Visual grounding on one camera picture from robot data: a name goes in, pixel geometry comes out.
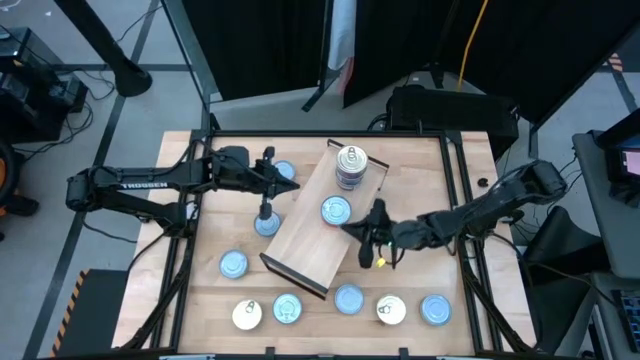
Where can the black office chair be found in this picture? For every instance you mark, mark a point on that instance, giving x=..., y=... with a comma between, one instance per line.
x=560, y=240

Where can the black hazard-striped platform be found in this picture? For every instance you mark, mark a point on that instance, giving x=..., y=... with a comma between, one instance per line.
x=95, y=315

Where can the teal tuna can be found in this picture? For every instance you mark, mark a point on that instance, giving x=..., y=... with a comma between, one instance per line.
x=270, y=227

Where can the black monitor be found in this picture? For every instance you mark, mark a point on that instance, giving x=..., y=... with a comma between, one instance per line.
x=620, y=145

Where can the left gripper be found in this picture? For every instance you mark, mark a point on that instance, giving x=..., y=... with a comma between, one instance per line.
x=266, y=180

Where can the grey metal post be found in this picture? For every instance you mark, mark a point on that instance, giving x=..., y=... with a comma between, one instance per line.
x=192, y=55

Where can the orange striped marker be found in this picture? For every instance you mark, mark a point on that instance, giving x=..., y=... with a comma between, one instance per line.
x=616, y=62

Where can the Bumble Bee light tuna can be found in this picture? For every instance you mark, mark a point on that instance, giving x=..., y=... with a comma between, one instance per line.
x=348, y=299
x=436, y=310
x=233, y=264
x=287, y=169

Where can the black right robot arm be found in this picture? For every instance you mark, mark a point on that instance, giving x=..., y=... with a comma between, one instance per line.
x=490, y=205

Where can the wooden shelf with black frame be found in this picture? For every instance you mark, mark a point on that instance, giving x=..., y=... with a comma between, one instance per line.
x=305, y=240

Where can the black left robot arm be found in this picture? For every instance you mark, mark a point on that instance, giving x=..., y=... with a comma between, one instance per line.
x=165, y=177

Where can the black pole with round base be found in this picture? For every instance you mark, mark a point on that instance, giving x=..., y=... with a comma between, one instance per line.
x=100, y=40

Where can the black curtain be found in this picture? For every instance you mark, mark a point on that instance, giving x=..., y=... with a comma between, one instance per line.
x=540, y=45
x=255, y=45

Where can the orange black floor machine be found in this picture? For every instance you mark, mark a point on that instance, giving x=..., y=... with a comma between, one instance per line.
x=4, y=175

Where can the black equipment cart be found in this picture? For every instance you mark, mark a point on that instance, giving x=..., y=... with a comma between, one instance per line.
x=30, y=105

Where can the black keyboard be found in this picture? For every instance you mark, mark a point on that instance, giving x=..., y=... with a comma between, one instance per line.
x=630, y=315

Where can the black equipment box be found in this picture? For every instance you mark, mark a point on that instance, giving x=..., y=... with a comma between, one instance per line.
x=450, y=110

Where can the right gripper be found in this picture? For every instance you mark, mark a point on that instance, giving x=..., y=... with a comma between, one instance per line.
x=380, y=232

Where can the grey desk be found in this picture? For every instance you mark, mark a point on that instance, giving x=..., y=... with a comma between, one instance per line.
x=610, y=225
x=605, y=325

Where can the black stand foot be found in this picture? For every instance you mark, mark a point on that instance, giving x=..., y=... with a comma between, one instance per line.
x=315, y=95

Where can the blue Wild Planet tuna can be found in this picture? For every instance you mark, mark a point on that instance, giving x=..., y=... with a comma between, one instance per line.
x=391, y=309
x=351, y=159
x=246, y=314
x=351, y=181
x=351, y=188

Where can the small black knob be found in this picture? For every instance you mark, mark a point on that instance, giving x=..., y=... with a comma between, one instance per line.
x=483, y=182

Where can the red white tuna can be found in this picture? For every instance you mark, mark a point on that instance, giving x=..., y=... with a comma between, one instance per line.
x=334, y=209
x=287, y=308

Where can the black aluminium table frame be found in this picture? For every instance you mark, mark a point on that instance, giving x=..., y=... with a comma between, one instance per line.
x=300, y=133

